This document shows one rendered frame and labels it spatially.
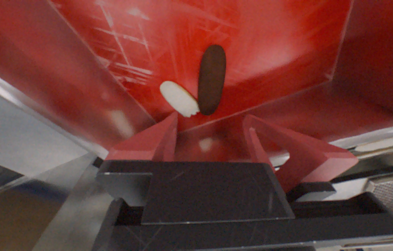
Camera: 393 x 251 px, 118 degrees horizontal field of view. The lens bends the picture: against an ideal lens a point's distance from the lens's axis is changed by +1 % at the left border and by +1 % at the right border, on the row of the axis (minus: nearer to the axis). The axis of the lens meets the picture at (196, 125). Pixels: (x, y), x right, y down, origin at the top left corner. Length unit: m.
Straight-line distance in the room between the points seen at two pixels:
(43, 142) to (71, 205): 0.18
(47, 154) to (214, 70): 0.44
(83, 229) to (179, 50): 0.33
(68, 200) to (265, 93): 0.37
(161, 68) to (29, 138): 0.35
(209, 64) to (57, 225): 0.33
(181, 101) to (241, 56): 0.10
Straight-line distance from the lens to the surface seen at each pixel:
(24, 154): 0.53
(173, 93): 0.19
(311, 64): 0.25
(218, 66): 0.18
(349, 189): 0.52
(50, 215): 0.33
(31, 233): 0.35
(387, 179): 0.52
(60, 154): 0.46
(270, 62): 0.21
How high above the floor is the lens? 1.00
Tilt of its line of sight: 48 degrees down
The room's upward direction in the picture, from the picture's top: 178 degrees clockwise
